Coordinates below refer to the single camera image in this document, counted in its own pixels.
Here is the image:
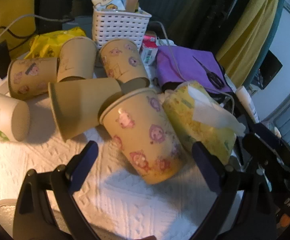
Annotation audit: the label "patterned yellow paper cup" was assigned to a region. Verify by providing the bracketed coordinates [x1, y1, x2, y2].
[99, 88, 185, 184]

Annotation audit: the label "white green-print paper cup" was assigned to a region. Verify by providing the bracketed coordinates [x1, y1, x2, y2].
[0, 94, 30, 142]

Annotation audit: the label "plain brown paper cup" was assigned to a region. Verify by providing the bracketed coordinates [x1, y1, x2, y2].
[48, 77, 123, 141]

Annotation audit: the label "left patterned paper cup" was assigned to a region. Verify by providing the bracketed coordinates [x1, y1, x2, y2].
[7, 57, 58, 100]

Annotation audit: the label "right patterned paper cup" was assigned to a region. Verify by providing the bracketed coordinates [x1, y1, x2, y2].
[99, 39, 150, 92]

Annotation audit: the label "rear patterned paper cup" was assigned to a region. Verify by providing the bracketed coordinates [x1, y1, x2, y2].
[57, 36, 97, 82]

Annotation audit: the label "round grey mat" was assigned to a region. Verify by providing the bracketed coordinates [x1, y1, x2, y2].
[0, 199, 17, 237]

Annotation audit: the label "yellow tissue pack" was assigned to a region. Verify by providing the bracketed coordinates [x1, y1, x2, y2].
[162, 81, 246, 165]

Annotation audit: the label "white tube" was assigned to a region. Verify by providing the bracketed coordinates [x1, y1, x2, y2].
[235, 86, 260, 123]

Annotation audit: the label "white tablecloth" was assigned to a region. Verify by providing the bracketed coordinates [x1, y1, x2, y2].
[0, 95, 216, 239]

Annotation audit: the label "black scissors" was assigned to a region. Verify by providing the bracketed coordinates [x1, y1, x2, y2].
[193, 56, 225, 89]

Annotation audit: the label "dark monitor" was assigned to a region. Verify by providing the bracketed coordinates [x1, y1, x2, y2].
[259, 50, 283, 90]

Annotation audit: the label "yellow curtain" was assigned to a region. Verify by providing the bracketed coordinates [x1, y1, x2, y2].
[168, 0, 279, 87]

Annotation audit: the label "purple cloth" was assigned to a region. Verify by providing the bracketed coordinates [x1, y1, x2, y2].
[156, 46, 233, 94]

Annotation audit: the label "pink white small carton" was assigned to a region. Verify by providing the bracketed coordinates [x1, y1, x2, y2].
[140, 31, 158, 66]

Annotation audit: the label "black power adapter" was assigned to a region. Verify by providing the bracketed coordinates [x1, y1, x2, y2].
[0, 40, 11, 79]

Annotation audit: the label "yellow plastic bag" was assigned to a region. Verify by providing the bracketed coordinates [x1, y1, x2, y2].
[24, 27, 86, 59]

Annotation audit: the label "white plastic basket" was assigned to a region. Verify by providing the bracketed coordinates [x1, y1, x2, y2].
[92, 7, 152, 49]

